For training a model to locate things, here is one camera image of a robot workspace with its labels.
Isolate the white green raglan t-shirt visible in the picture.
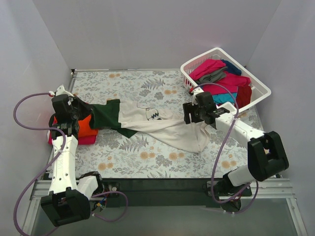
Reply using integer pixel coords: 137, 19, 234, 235
79, 99, 211, 153

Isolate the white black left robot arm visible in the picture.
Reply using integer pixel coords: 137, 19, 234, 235
41, 93, 105, 227

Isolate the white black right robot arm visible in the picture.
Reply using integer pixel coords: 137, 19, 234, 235
183, 102, 289, 197

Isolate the teal shirt in basket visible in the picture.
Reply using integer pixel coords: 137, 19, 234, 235
212, 93, 235, 104

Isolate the folded orange t-shirt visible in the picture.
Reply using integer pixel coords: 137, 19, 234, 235
53, 115, 98, 137

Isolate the folded pink t-shirt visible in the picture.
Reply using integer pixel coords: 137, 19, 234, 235
47, 131, 98, 145

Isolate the magenta shirt in basket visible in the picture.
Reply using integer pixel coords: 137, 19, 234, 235
189, 59, 226, 81
202, 72, 251, 95

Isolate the dark red shirt in basket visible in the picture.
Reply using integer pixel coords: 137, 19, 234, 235
236, 86, 252, 108

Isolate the grey shirt in basket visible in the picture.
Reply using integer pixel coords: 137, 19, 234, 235
196, 70, 226, 84

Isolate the navy blue shirt in basket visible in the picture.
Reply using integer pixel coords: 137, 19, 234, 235
221, 59, 242, 76

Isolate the white plastic laundry basket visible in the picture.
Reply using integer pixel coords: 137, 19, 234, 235
180, 47, 271, 113

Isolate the floral patterned table mat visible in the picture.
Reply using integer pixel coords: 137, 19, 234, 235
71, 70, 247, 178

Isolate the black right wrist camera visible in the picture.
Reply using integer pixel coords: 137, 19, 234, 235
191, 92, 217, 110

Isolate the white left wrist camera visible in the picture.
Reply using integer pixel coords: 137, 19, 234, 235
48, 85, 73, 97

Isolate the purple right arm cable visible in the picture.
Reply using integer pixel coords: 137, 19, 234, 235
190, 83, 259, 214

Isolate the black metal base rail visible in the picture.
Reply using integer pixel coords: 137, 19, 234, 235
103, 178, 220, 208

